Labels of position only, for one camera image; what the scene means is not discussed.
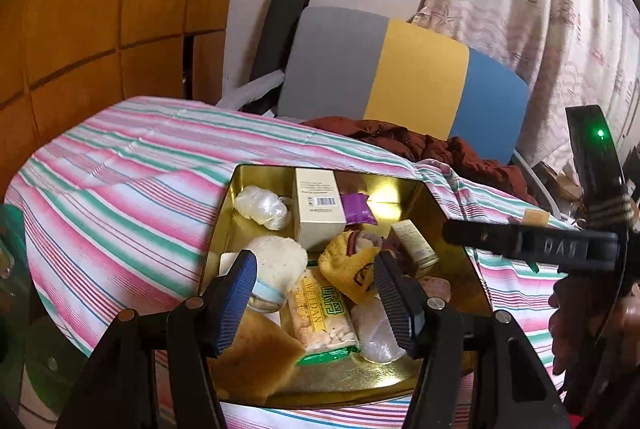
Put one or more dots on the wooden wardrobe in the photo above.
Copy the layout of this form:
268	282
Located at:
64	60

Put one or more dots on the grey yellow blue chair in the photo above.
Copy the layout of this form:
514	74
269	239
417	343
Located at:
362	65

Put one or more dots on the black rolled mat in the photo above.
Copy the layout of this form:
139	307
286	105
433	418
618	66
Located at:
275	41

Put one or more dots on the green glass side table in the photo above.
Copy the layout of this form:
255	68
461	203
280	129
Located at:
34	352

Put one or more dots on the cream cardboard perfume box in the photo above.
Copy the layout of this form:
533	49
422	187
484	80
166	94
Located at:
317	208

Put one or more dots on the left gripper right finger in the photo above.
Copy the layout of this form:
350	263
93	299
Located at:
423	326

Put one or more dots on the gold metal tin box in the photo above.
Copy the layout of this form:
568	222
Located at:
352	380

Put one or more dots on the striped pink green tablecloth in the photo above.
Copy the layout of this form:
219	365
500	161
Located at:
119	210

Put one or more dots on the purple wrapped candy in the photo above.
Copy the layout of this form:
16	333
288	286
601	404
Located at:
357	210

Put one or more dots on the small green white box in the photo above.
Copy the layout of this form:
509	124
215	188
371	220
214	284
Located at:
415	245

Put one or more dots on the person's right hand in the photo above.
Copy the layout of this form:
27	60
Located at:
580	308

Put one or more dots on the green-ended snack packet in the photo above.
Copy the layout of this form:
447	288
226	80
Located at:
320	320

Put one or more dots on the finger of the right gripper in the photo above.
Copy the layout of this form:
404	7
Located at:
569	250

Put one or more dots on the clear pink plastic bag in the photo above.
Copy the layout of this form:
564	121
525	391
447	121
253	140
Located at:
377	342

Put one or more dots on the patterned white curtain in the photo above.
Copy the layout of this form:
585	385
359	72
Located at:
569	52

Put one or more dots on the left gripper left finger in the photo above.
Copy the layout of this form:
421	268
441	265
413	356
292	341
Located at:
208	322

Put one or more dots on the white plastic wrapped bundle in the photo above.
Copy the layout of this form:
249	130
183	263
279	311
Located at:
263	207

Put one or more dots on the dark red cloth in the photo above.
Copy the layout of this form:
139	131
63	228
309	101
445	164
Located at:
455	152

